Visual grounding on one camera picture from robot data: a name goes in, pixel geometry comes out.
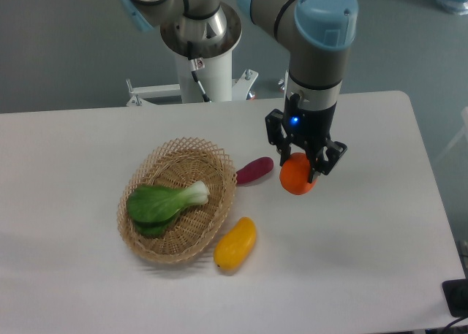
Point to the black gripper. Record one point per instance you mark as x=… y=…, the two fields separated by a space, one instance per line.
x=307 y=129

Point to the orange fruit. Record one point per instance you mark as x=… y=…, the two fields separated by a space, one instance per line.
x=294 y=174

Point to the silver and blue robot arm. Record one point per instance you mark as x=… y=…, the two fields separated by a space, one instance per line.
x=317 y=34

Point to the purple sweet potato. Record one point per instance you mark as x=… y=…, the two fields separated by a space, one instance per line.
x=255 y=170

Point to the woven wicker basket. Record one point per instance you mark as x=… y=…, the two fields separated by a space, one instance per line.
x=178 y=164

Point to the yellow mango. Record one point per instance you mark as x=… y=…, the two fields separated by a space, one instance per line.
x=234 y=247

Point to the green bok choy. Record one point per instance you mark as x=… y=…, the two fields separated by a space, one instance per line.
x=154 y=208

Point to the black device at table edge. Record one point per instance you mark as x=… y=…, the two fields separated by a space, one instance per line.
x=455 y=292

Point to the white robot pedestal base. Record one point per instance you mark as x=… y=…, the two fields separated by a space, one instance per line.
x=213 y=76

